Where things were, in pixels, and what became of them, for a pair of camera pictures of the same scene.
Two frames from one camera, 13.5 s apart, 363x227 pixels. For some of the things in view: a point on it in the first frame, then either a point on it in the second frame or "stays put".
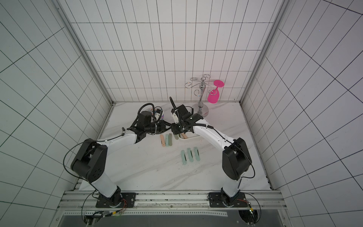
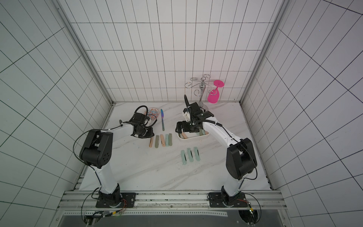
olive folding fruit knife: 170,139 stays put
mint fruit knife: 190,154 stays put
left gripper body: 157,127 -> 144,133
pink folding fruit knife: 162,140 stays put
